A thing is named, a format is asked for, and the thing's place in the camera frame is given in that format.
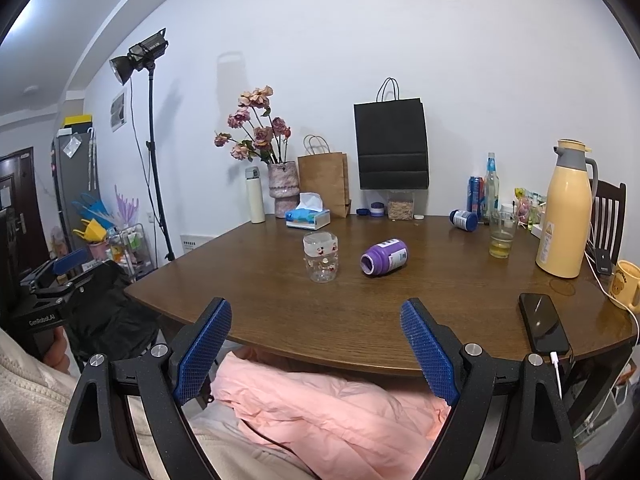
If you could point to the purple cup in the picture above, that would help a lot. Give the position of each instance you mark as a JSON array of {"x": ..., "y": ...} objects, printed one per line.
[{"x": 384, "y": 256}]

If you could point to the black light stand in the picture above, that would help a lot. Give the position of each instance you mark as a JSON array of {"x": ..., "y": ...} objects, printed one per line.
[{"x": 156, "y": 170}]

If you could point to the blue tissue box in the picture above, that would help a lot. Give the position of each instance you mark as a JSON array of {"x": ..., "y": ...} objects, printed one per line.
[{"x": 307, "y": 217}]

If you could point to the colourful snack packets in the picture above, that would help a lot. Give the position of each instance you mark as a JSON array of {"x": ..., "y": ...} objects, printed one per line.
[{"x": 530, "y": 207}]

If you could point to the person's left forearm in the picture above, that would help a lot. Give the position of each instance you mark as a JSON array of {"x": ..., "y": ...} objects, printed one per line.
[{"x": 30, "y": 400}]

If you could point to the person's left hand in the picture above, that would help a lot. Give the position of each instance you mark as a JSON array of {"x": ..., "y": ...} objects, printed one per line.
[{"x": 57, "y": 352}]

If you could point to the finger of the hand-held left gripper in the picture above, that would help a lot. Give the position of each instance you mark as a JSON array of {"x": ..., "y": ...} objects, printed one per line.
[{"x": 70, "y": 261}]

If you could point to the white thermos bottle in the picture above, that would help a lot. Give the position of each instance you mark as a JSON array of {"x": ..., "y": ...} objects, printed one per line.
[{"x": 256, "y": 200}]

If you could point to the dark brown door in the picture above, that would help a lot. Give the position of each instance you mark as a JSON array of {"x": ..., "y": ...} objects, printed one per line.
[{"x": 17, "y": 210}]

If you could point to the drinking glass with yellow liquid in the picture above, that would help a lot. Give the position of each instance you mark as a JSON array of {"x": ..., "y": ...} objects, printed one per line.
[{"x": 502, "y": 240}]

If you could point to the black smartphone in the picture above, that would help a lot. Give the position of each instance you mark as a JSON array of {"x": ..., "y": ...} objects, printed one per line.
[{"x": 544, "y": 322}]

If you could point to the blue hangers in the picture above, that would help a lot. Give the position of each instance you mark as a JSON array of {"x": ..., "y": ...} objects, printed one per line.
[{"x": 92, "y": 207}]

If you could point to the blue pill bottle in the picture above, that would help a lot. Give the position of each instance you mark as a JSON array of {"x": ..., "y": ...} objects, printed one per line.
[{"x": 464, "y": 220}]

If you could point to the clear glass bottle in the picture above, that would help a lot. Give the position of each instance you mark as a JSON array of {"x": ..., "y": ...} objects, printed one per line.
[{"x": 492, "y": 190}]

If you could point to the small blue jar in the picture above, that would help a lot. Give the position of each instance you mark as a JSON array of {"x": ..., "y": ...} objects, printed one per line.
[{"x": 378, "y": 210}]

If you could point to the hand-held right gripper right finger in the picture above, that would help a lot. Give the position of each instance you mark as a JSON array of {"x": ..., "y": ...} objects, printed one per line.
[{"x": 430, "y": 350}]

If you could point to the yellow bear mug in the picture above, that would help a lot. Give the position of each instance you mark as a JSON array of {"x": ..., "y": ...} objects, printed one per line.
[{"x": 625, "y": 285}]

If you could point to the blue drink can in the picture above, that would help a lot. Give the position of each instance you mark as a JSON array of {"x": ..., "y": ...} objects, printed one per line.
[{"x": 475, "y": 197}]

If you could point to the white wall socket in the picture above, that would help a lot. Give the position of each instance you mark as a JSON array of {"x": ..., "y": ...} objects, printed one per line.
[{"x": 190, "y": 243}]

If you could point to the black jacket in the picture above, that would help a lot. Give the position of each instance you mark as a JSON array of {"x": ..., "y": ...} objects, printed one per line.
[{"x": 105, "y": 312}]

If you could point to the black paper bag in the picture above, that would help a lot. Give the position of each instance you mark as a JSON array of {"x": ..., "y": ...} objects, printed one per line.
[{"x": 392, "y": 145}]

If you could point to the brown paper bag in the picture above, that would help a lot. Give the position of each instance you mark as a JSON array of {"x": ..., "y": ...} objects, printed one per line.
[{"x": 324, "y": 180}]

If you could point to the black power bank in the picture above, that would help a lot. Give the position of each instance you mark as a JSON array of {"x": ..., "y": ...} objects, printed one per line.
[{"x": 603, "y": 263}]

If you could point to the yellow thermos jug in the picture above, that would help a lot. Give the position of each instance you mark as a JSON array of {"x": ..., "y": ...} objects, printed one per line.
[{"x": 562, "y": 220}]

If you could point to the purple hangers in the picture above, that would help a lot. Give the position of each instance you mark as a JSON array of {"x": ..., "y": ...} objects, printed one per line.
[{"x": 126, "y": 207}]

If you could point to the white jar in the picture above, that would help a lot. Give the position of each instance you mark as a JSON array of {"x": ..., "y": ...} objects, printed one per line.
[{"x": 507, "y": 208}]

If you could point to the pink cloth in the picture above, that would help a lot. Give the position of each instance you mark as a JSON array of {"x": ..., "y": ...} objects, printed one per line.
[{"x": 325, "y": 410}]

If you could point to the black studio light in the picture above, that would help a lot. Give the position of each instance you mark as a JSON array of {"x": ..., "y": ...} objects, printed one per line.
[{"x": 142, "y": 52}]

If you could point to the yellow box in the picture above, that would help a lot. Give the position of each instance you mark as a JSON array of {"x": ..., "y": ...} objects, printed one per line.
[{"x": 77, "y": 122}]

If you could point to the grey refrigerator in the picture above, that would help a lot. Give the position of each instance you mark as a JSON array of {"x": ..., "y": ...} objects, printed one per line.
[{"x": 75, "y": 180}]

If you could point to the dark wooden chair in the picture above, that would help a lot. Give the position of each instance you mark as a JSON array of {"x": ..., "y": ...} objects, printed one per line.
[{"x": 610, "y": 215}]

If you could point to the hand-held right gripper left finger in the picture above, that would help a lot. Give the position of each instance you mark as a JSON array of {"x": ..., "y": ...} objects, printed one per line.
[{"x": 202, "y": 350}]

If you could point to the dried pink flowers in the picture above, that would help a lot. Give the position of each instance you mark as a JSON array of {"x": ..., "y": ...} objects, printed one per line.
[{"x": 257, "y": 132}]

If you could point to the pink speckled vase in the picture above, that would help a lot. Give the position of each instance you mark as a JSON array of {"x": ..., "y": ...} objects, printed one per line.
[{"x": 283, "y": 187}]

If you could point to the clear grain container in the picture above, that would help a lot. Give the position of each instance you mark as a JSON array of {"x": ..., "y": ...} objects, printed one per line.
[{"x": 401, "y": 207}]

